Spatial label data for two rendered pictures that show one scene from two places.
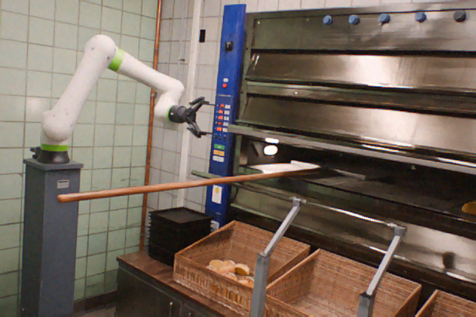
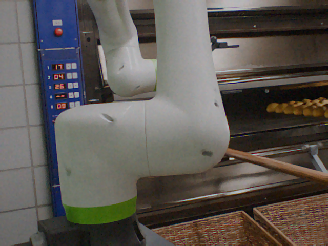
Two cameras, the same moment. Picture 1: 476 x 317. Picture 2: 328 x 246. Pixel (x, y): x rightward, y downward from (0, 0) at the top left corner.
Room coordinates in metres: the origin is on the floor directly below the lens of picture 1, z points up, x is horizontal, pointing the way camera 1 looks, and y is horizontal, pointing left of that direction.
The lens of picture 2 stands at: (1.70, 1.59, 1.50)
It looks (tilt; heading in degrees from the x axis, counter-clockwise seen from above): 6 degrees down; 297
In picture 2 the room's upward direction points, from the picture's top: 4 degrees counter-clockwise
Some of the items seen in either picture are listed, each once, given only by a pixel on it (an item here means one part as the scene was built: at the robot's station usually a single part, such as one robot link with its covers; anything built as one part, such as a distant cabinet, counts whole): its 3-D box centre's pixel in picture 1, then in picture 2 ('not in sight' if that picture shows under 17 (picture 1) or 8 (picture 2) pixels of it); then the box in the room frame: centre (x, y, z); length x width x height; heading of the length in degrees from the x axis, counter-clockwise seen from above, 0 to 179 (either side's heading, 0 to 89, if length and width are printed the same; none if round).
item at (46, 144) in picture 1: (55, 129); (103, 159); (2.17, 0.90, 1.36); 0.16 x 0.13 x 0.19; 26
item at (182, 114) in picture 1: (188, 115); not in sight; (2.27, 0.28, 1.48); 0.09 x 0.07 x 0.08; 49
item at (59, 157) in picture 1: (47, 153); (72, 236); (2.22, 0.95, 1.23); 0.26 x 0.15 x 0.06; 53
